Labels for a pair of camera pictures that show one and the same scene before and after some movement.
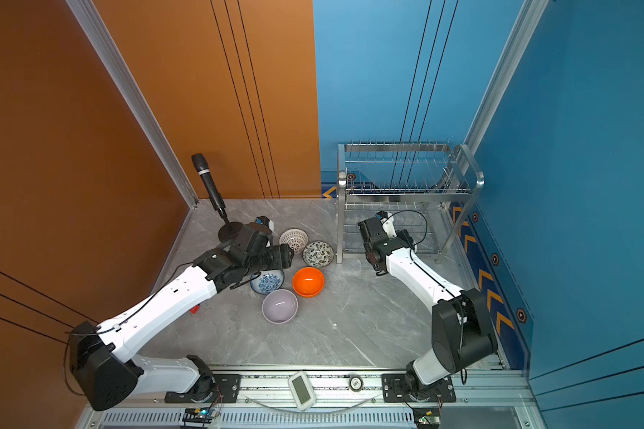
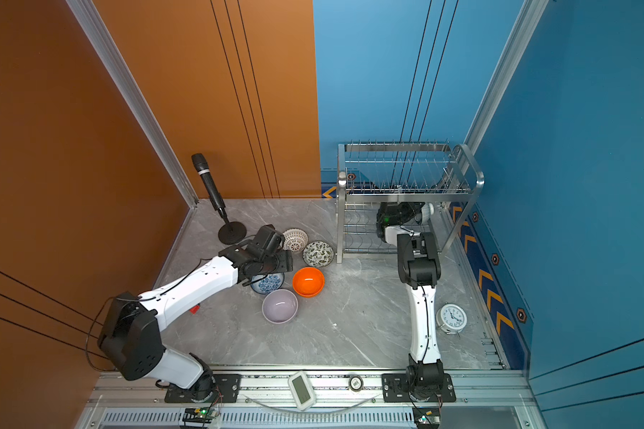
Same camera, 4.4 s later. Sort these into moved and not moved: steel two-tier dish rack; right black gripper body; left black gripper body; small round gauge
Moved: right black gripper body
Not moved: steel two-tier dish rack; small round gauge; left black gripper body
